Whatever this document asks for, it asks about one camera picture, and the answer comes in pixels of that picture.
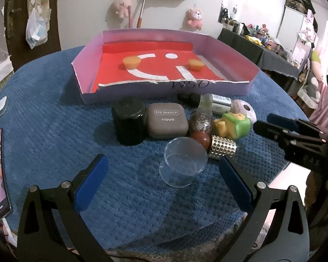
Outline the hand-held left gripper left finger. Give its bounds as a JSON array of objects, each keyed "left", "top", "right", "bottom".
[{"left": 16, "top": 154, "right": 110, "bottom": 262}]

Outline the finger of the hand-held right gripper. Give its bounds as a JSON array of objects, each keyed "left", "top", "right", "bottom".
[
  {"left": 253, "top": 120, "right": 327, "bottom": 153},
  {"left": 266, "top": 113, "right": 328, "bottom": 140}
]

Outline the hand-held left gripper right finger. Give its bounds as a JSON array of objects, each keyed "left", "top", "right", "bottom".
[{"left": 219, "top": 155, "right": 311, "bottom": 262}]

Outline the green bear toy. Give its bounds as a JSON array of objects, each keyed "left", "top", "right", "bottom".
[{"left": 213, "top": 112, "right": 252, "bottom": 140}]

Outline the pale pink round device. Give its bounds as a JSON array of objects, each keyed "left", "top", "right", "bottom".
[{"left": 231, "top": 100, "right": 257, "bottom": 126}]

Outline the silver studded cylinder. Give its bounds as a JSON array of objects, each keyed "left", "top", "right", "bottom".
[{"left": 208, "top": 135, "right": 238, "bottom": 159}]

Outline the clear plastic cup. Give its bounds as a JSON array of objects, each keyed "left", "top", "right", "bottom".
[{"left": 159, "top": 138, "right": 208, "bottom": 188}]

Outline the black cylindrical jar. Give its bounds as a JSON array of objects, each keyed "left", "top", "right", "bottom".
[{"left": 112, "top": 98, "right": 148, "bottom": 146}]

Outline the grey eyeshadow case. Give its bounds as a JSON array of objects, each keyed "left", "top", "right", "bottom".
[{"left": 145, "top": 103, "right": 189, "bottom": 139}]

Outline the lilac cardboard box red inside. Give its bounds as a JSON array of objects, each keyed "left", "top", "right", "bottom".
[{"left": 71, "top": 29, "right": 260, "bottom": 105}]

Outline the glass bottle with black cap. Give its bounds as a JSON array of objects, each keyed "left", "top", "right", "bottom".
[{"left": 178, "top": 93, "right": 233, "bottom": 115}]

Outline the red-brown ball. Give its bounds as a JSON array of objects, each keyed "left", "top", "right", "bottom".
[{"left": 190, "top": 131, "right": 211, "bottom": 150}]

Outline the dark cloth covered table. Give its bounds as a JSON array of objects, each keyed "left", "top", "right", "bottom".
[{"left": 217, "top": 28, "right": 304, "bottom": 79}]

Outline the glitter ball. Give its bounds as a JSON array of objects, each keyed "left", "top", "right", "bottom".
[{"left": 188, "top": 109, "right": 215, "bottom": 135}]

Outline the white and green plush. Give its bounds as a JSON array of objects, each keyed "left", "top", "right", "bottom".
[{"left": 309, "top": 50, "right": 324, "bottom": 81}]

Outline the row of cosmetic bottles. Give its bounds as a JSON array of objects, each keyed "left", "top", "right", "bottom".
[{"left": 221, "top": 19, "right": 290, "bottom": 51}]

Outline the white cabinet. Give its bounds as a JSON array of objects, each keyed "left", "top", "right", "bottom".
[{"left": 276, "top": 7, "right": 312, "bottom": 50}]

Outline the orange plastic cap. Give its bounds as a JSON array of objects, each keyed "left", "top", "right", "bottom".
[
  {"left": 188, "top": 59, "right": 205, "bottom": 71},
  {"left": 122, "top": 55, "right": 141, "bottom": 69}
]

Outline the bright pink plush toy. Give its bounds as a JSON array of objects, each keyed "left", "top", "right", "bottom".
[{"left": 186, "top": 9, "right": 203, "bottom": 30}]

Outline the dark wooden door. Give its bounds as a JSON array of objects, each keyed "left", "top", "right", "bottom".
[{"left": 4, "top": 0, "right": 62, "bottom": 71}]

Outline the clear plastic bag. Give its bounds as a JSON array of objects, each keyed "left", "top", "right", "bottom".
[{"left": 26, "top": 8, "right": 48, "bottom": 50}]

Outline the paintbrush with orange grip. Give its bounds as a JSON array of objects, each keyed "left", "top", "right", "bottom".
[{"left": 137, "top": 0, "right": 149, "bottom": 28}]

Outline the pale pink plush bear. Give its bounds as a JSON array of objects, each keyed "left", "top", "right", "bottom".
[{"left": 112, "top": 0, "right": 133, "bottom": 19}]

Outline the metal door handle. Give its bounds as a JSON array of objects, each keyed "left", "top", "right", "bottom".
[{"left": 6, "top": 0, "right": 24, "bottom": 39}]

